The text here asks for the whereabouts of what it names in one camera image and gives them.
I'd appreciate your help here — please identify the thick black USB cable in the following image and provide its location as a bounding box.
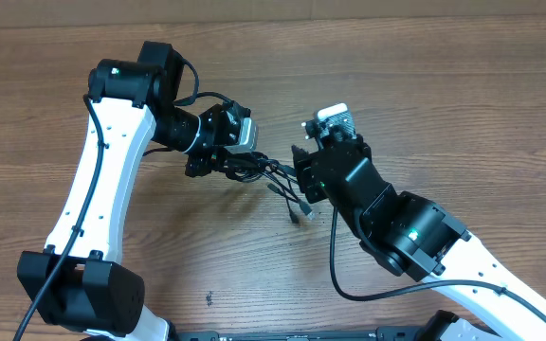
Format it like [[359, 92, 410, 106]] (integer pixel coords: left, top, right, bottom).
[[225, 151, 317, 222]]

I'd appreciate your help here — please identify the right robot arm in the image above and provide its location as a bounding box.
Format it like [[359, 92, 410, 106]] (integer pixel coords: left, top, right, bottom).
[[293, 120, 546, 340]]

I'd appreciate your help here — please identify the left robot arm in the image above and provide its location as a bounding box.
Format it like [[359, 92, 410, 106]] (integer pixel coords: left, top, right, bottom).
[[17, 42, 258, 340]]

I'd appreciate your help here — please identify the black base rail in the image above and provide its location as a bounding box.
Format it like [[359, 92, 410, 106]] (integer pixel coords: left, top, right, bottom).
[[168, 310, 492, 341]]

